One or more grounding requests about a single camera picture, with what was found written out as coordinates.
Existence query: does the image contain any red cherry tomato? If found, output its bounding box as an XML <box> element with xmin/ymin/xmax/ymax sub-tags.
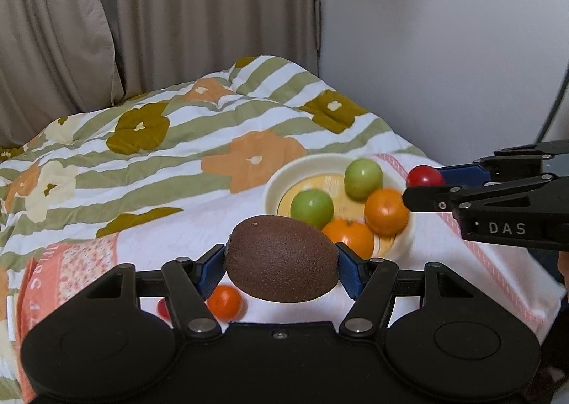
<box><xmin>156</xmin><ymin>298</ymin><xmax>171</xmax><ymax>321</ymax></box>
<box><xmin>406</xmin><ymin>165</ymin><xmax>446</xmax><ymax>188</ymax></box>

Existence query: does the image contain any orange mandarin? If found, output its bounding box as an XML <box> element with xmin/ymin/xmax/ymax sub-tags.
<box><xmin>363</xmin><ymin>188</ymin><xmax>410</xmax><ymax>237</ymax></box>
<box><xmin>322</xmin><ymin>219</ymin><xmax>375</xmax><ymax>260</ymax></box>

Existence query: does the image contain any brown kiwi fruit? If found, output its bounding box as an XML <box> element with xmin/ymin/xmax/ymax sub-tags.
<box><xmin>225</xmin><ymin>215</ymin><xmax>339</xmax><ymax>303</ymax></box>

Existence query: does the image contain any person's right hand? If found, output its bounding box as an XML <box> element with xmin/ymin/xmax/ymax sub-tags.
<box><xmin>557</xmin><ymin>252</ymin><xmax>569</xmax><ymax>291</ymax></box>

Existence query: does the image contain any small orange tomato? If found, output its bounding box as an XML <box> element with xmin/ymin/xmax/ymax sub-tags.
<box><xmin>206</xmin><ymin>285</ymin><xmax>244</xmax><ymax>322</ymax></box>

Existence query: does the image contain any pink white towel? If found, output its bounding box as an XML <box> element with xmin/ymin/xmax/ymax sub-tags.
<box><xmin>20</xmin><ymin>215</ymin><xmax>540</xmax><ymax>403</ymax></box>

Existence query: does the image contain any green apple left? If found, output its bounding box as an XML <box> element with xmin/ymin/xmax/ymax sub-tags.
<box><xmin>290</xmin><ymin>188</ymin><xmax>334</xmax><ymax>230</ymax></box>

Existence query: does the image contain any green apple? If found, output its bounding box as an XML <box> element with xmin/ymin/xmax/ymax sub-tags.
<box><xmin>290</xmin><ymin>188</ymin><xmax>334</xmax><ymax>230</ymax></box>
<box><xmin>344</xmin><ymin>158</ymin><xmax>383</xmax><ymax>202</ymax></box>

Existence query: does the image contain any green apple right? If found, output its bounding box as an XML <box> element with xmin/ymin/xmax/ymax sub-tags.
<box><xmin>344</xmin><ymin>158</ymin><xmax>383</xmax><ymax>202</ymax></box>

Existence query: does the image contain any cream plate yellow centre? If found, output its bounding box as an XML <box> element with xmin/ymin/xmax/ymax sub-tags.
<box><xmin>262</xmin><ymin>154</ymin><xmax>415</xmax><ymax>261</ymax></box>

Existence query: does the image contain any floral striped comforter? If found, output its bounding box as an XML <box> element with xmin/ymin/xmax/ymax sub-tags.
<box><xmin>0</xmin><ymin>54</ymin><xmax>430</xmax><ymax>402</ymax></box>

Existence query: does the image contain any beige curtain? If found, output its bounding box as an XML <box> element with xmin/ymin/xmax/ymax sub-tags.
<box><xmin>1</xmin><ymin>0</ymin><xmax>320</xmax><ymax>147</ymax></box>

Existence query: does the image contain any black cable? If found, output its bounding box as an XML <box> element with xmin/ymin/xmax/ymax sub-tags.
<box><xmin>535</xmin><ymin>54</ymin><xmax>569</xmax><ymax>145</ymax></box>

